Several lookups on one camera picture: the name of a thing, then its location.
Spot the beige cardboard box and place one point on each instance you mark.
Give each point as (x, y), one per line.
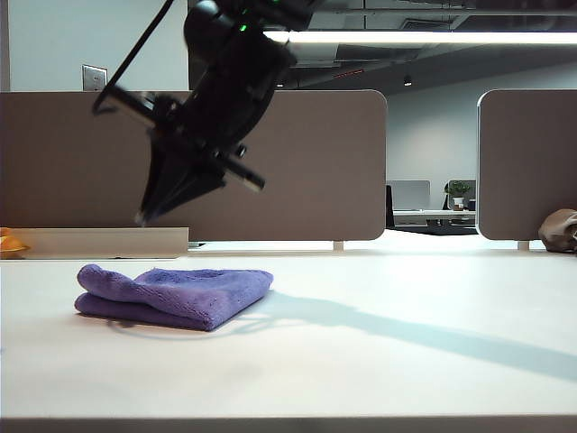
(90, 243)

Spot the white divider foot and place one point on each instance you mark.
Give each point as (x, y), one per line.
(522, 245)
(337, 245)

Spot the crumpled brown bag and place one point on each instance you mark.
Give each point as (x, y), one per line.
(556, 230)

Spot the red led ceiling strip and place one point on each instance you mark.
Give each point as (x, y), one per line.
(348, 74)

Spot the metal wall switch plate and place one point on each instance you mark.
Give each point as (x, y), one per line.
(94, 79)

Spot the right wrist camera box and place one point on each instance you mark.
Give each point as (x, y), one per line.
(135, 101)

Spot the orange round object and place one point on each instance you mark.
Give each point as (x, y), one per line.
(9, 243)

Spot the white background desk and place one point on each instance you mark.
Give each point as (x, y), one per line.
(419, 213)

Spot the purple microfiber cloth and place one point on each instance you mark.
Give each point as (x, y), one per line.
(189, 293)

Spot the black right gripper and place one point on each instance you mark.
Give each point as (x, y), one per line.
(225, 104)

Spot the grey background desk divider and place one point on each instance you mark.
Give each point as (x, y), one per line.
(410, 196)

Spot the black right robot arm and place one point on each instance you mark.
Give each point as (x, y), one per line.
(207, 22)

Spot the grey ceiling ventilation duct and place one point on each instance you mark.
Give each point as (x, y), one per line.
(320, 54)

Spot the wide brown desk divider panel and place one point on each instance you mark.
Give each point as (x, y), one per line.
(324, 167)

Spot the small potted green plant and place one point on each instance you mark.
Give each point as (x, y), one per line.
(459, 189)

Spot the long linear ceiling light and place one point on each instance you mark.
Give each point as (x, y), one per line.
(405, 37)

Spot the narrow brown desk divider panel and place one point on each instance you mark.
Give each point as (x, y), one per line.
(527, 158)

